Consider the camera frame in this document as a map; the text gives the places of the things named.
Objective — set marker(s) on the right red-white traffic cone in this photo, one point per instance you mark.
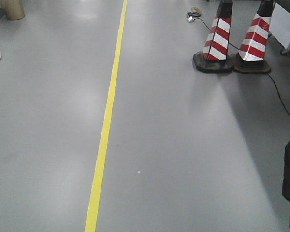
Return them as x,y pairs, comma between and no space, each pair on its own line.
250,56

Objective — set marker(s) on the white board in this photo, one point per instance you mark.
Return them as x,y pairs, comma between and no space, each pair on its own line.
280,26

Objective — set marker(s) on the left red-white traffic cone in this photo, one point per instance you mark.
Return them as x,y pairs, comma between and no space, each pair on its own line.
214,56

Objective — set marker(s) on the red-white traffic cone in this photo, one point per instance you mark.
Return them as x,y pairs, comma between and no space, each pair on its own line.
250,56
214,56

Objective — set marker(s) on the cardboard tube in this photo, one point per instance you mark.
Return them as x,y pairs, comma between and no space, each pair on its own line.
13,9

